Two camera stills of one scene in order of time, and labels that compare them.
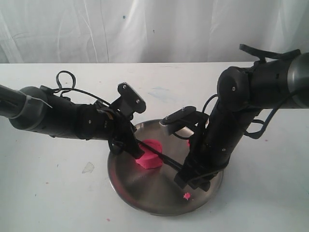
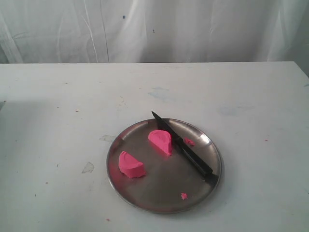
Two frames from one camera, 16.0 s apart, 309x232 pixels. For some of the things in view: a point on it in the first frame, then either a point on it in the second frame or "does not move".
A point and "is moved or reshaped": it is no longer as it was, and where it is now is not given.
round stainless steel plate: x=155 y=191 does not move
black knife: x=166 y=159 is moved or reshaped
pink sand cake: x=150 y=159 → x=129 y=166
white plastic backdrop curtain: x=149 y=31 does not move
